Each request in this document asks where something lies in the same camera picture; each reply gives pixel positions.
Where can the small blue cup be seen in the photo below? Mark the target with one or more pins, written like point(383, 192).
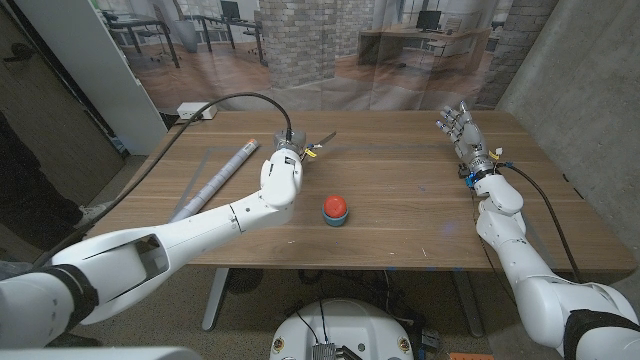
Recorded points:
point(335, 221)

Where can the printed office backdrop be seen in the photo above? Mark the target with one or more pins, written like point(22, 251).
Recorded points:
point(300, 55)

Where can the long grey cup stack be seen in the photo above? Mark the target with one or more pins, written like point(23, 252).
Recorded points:
point(220, 177)

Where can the white robot torso base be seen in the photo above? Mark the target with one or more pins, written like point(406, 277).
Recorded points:
point(345, 330)

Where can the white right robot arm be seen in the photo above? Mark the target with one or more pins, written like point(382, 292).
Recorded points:
point(530, 285)

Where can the red ball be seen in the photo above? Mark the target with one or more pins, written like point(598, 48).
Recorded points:
point(335, 204)

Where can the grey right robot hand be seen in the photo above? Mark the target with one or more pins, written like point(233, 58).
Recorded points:
point(472, 142)

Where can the black round floor fan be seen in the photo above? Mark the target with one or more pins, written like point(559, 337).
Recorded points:
point(243, 280)

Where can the white power outlet box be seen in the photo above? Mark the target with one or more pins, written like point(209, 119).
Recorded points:
point(192, 111)

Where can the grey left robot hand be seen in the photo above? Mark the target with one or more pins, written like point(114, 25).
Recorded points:
point(292, 141)

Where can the white upright panel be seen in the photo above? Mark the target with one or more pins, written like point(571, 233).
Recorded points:
point(100, 70)

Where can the grey table leg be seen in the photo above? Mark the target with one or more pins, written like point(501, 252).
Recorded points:
point(215, 300)
point(469, 305)

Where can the orange flat object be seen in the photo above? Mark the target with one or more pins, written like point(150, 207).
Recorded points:
point(470, 356)

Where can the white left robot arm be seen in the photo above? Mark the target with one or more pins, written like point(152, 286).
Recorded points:
point(200, 235)

